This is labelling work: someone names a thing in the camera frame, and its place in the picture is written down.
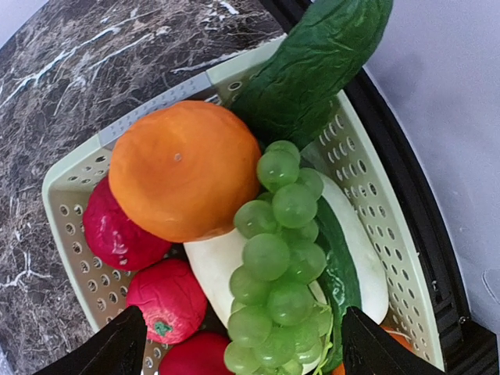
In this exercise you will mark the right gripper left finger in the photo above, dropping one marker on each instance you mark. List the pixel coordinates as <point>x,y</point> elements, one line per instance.
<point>118,348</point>

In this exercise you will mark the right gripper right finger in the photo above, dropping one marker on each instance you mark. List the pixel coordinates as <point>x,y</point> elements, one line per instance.
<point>369,349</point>

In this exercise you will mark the green grape bunch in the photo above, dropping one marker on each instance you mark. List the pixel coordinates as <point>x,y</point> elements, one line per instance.
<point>278,325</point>

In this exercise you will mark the small orange tangerine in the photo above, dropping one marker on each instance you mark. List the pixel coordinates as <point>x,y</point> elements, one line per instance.
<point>401,338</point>

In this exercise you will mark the small red tomato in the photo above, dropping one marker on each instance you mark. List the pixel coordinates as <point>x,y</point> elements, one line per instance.
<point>171,300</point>

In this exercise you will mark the red apple near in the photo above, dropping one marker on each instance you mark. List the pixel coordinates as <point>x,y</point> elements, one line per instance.
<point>201,354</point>

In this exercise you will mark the red apple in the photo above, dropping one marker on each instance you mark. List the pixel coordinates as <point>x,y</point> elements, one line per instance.
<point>115,238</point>
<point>201,354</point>

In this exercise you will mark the red apple far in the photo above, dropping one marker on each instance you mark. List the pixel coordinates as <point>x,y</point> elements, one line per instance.
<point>115,238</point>

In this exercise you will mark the white radish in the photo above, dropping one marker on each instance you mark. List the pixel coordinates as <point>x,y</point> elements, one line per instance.
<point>213,261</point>

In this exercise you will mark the orange persimmon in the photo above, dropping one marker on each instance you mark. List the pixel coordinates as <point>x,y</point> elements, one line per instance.
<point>183,172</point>

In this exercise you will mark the green cucumber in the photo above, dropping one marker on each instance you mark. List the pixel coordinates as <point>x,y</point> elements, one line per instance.
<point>293,98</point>

